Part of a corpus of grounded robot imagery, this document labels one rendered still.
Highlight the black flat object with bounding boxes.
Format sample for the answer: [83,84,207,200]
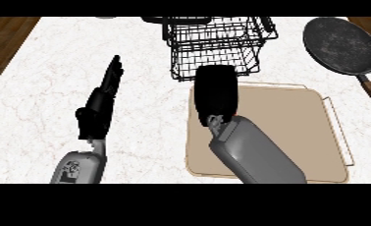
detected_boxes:
[139,16,214,26]

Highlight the black frying pan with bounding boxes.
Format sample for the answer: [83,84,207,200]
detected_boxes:
[301,17,371,98]

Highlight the beige tray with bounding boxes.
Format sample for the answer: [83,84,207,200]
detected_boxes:
[184,82,356,185]

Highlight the black tiered wire basket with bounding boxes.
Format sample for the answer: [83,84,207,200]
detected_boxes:
[160,16,279,83]

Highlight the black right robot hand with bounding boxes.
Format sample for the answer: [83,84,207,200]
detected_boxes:
[192,65,239,128]

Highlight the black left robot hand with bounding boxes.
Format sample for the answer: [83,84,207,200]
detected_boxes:
[73,54,126,141]

